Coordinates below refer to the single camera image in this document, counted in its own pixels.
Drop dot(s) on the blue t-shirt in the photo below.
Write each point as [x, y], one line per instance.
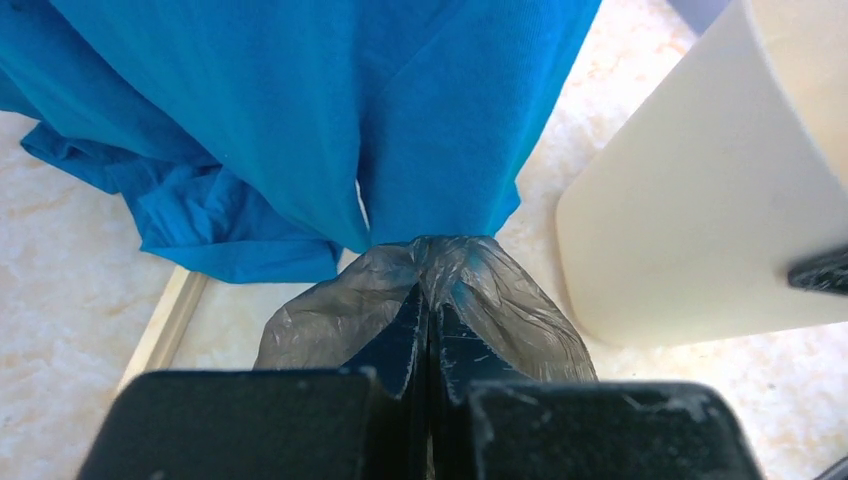
[255, 141]

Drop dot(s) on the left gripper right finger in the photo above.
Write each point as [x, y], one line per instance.
[458, 357]

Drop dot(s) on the cream plastic trash bin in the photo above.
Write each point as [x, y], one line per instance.
[683, 228]

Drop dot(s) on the wooden clothes rack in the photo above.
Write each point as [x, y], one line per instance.
[166, 327]

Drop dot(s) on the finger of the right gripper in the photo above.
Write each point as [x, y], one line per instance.
[826, 273]

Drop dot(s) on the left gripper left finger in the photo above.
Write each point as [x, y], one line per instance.
[397, 428]

